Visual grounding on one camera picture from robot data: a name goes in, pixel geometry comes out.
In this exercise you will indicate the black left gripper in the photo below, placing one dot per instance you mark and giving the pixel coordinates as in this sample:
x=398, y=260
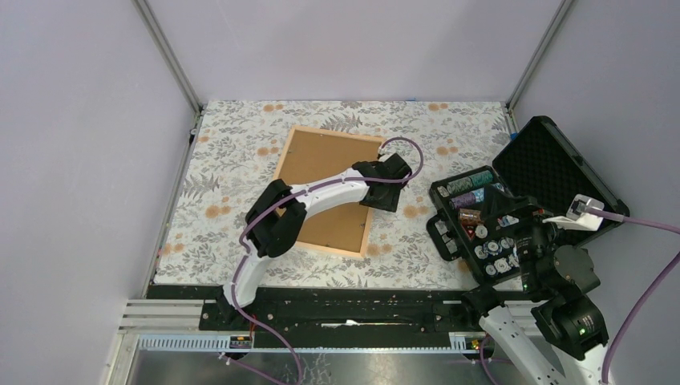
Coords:
x=387, y=204

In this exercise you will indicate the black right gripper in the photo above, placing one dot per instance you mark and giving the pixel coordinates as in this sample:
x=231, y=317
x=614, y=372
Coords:
x=528, y=212

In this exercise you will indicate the brown cardboard backing board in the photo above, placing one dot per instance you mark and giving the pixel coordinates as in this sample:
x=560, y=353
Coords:
x=318, y=159

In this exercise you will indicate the light wooden picture frame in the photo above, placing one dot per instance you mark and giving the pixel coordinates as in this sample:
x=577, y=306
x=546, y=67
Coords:
x=366, y=234

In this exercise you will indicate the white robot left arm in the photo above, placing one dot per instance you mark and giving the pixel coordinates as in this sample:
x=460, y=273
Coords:
x=274, y=223

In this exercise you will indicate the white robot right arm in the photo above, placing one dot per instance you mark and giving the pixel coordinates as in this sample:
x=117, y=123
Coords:
x=557, y=279

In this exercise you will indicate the black poker chip case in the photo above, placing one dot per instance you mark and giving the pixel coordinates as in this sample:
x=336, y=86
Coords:
x=540, y=162

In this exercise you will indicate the light blue poker chip stack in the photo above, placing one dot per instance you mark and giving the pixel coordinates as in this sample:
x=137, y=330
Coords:
x=478, y=194

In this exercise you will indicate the purple poker chip stack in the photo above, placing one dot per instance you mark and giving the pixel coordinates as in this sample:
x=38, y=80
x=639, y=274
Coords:
x=463, y=200

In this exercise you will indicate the blue green poker chip stack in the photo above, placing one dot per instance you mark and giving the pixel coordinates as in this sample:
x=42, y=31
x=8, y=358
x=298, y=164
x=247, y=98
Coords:
x=458, y=186

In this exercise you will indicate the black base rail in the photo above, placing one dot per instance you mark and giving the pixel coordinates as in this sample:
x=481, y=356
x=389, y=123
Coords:
x=363, y=318

